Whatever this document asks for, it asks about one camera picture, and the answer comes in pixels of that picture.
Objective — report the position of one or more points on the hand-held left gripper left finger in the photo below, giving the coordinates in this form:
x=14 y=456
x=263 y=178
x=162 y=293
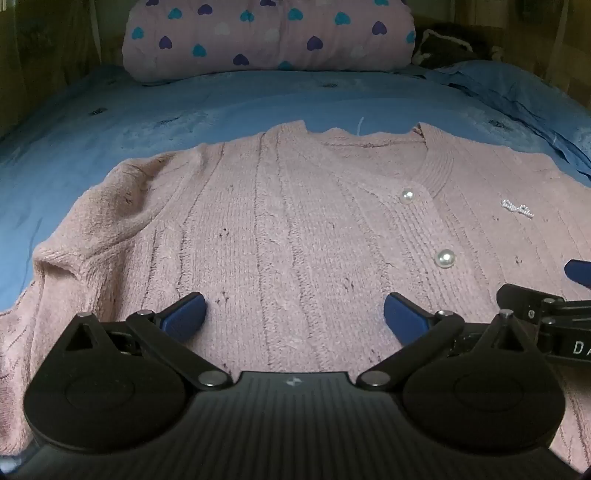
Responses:
x=188 y=314

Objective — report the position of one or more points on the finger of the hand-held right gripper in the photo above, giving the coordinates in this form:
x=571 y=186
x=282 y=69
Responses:
x=518 y=299
x=580 y=273

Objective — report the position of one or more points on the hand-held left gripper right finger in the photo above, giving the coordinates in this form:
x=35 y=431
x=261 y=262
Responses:
x=404 y=318

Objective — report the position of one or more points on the pink knitted cardigan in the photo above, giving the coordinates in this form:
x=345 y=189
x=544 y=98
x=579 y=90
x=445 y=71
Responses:
x=295 y=221

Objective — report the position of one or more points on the blue pillow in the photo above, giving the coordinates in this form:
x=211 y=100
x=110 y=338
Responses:
x=512 y=90

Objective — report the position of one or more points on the blue bed sheet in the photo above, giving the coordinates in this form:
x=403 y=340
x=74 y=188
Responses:
x=138 y=120

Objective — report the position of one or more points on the dark cloth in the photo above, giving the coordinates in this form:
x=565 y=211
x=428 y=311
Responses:
x=443 y=45

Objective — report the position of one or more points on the pink heart print pillow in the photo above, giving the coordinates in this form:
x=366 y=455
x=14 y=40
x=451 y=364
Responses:
x=272 y=39

